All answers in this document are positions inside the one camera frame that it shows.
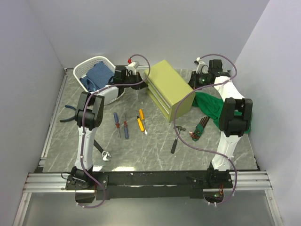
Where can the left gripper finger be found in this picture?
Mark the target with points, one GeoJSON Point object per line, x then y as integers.
{"type": "Point", "coordinates": [141, 76]}
{"type": "Point", "coordinates": [139, 86]}

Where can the hex key set green holder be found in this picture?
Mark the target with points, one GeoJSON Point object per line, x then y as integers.
{"type": "Point", "coordinates": [199, 129]}

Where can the small black yellow screwdriver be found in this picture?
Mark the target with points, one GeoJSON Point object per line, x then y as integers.
{"type": "Point", "coordinates": [140, 123]}

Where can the olive green tool chest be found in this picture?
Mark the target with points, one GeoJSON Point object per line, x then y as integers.
{"type": "Point", "coordinates": [169, 91]}

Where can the blue cloth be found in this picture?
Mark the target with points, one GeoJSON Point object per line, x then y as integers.
{"type": "Point", "coordinates": [97, 77]}

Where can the aluminium frame rail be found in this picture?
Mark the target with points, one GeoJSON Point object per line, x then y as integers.
{"type": "Point", "coordinates": [39, 182]}

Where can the orange yellow screwdriver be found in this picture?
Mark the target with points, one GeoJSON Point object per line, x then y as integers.
{"type": "Point", "coordinates": [143, 120]}

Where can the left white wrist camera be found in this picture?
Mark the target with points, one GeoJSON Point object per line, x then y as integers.
{"type": "Point", "coordinates": [132, 66]}

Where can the black adjustable wrench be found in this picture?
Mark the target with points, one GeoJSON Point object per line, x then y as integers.
{"type": "Point", "coordinates": [106, 156]}

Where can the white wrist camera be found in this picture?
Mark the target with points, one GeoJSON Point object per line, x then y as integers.
{"type": "Point", "coordinates": [132, 66]}
{"type": "Point", "coordinates": [201, 66]}

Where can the black handled hammer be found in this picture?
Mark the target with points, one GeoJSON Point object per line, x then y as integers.
{"type": "Point", "coordinates": [179, 129]}

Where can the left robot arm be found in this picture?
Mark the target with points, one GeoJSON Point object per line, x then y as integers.
{"type": "Point", "coordinates": [89, 112]}

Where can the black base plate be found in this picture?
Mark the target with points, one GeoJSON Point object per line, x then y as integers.
{"type": "Point", "coordinates": [151, 184]}

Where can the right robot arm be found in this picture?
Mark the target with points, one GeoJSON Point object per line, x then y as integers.
{"type": "Point", "coordinates": [223, 84]}

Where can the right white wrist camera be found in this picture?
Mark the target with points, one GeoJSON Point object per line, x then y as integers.
{"type": "Point", "coordinates": [201, 66]}

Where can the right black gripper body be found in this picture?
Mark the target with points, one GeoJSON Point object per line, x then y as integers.
{"type": "Point", "coordinates": [199, 80]}

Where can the red blue screwdriver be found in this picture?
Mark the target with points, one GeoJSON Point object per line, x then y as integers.
{"type": "Point", "coordinates": [126, 133]}

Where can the blue handled pliers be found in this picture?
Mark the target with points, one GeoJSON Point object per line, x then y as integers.
{"type": "Point", "coordinates": [70, 115]}

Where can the white plastic basket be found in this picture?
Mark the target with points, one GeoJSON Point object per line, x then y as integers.
{"type": "Point", "coordinates": [82, 68]}

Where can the green cloth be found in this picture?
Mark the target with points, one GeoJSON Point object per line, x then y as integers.
{"type": "Point", "coordinates": [231, 116]}

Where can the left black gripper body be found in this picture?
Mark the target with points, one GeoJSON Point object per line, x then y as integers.
{"type": "Point", "coordinates": [132, 78]}

